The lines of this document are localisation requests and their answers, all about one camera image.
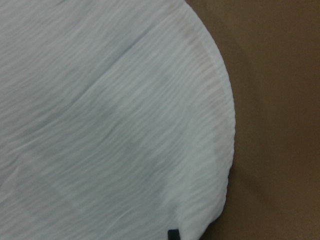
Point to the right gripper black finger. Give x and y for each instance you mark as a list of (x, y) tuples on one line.
[(173, 234)]

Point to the light blue button-up shirt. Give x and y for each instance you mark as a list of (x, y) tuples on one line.
[(117, 121)]

